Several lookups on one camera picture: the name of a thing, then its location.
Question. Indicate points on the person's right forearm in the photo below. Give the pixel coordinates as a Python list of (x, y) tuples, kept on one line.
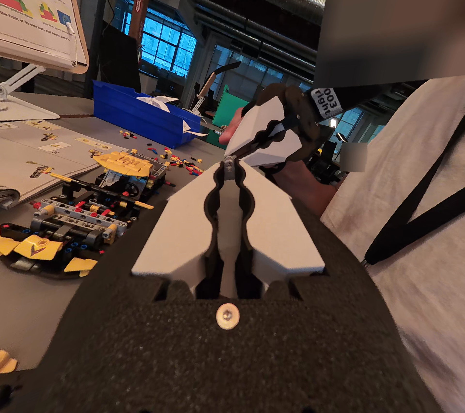
[(305, 188)]

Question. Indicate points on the desk lamp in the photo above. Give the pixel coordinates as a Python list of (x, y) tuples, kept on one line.
[(207, 86)]

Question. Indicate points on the instruction booklet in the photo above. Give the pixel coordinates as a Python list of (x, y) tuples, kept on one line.
[(21, 151)]

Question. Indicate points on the crumpled white paper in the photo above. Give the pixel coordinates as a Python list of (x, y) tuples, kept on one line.
[(156, 100)]

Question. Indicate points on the green plastic bin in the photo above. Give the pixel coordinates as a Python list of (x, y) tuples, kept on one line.
[(227, 108)]

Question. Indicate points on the grey angled connector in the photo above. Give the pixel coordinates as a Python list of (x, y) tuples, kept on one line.
[(229, 170)]

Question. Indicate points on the large window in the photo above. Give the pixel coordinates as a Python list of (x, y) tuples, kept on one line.
[(163, 42)]

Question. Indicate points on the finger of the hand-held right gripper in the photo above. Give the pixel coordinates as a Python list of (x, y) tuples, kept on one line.
[(254, 122), (279, 149)]

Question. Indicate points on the dark board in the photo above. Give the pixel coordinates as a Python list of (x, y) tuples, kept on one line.
[(120, 57)]

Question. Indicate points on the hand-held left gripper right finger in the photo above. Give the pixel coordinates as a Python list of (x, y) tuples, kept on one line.
[(279, 235)]

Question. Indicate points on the pile of yellow body panels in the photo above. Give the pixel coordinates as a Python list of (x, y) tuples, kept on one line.
[(7, 362)]

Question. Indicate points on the blue plastic bin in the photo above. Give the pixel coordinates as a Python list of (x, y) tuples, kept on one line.
[(138, 119)]

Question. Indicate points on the partly built toy car model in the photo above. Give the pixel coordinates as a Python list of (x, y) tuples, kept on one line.
[(123, 162)]

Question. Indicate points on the instruction sheet on stand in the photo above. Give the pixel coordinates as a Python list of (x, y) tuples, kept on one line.
[(21, 108)]

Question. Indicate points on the printed instruction sheet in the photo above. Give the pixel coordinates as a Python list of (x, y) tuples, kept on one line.
[(29, 20)]

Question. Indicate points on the small cluster of coloured pins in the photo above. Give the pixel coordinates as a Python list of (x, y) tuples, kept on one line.
[(128, 135)]

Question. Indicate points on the person's right hand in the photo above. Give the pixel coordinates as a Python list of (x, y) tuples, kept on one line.
[(230, 128)]

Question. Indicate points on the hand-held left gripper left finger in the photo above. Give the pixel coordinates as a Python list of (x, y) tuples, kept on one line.
[(181, 235)]

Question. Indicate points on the large scatter of coloured pins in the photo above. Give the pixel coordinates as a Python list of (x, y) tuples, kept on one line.
[(181, 162)]

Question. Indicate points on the grey desk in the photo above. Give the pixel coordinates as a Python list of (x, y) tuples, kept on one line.
[(29, 311)]

